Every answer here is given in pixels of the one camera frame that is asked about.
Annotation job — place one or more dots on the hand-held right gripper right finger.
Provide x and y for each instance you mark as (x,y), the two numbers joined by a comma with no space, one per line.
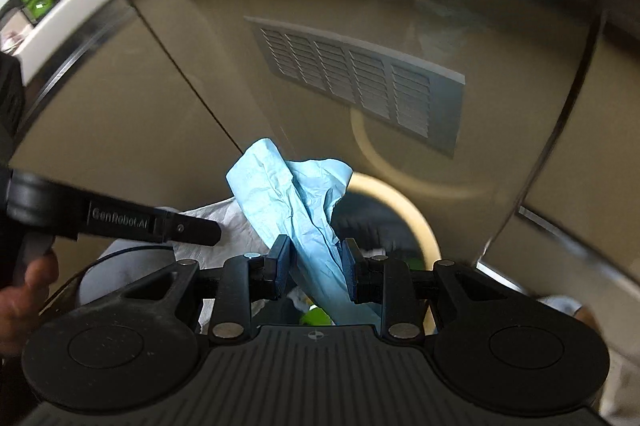
(351,271)

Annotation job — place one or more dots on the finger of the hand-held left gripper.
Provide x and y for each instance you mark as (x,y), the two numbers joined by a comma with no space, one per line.
(192,231)

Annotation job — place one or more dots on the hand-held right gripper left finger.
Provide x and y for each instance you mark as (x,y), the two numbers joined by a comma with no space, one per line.
(280,263)

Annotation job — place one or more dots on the clear plastic medical packaging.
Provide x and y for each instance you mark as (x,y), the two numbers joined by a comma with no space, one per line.
(225,226)

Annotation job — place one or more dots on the light blue cloth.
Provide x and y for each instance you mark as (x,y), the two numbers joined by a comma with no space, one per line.
(300,206)

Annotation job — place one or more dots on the cream round trash bin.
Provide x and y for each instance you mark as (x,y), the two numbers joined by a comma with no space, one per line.
(415,216)

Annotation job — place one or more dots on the person's left hand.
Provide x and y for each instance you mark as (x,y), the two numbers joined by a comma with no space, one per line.
(25,306)

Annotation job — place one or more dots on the light blue towel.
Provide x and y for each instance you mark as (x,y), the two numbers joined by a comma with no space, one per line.
(115,261)

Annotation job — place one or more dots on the beige base cabinet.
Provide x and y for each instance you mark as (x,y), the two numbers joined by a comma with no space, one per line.
(150,106)

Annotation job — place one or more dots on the grey cabinet vent grille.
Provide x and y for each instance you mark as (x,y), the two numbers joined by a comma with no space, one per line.
(360,76)

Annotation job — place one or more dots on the person's right leg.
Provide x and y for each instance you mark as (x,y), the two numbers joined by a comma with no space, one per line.
(562,308)

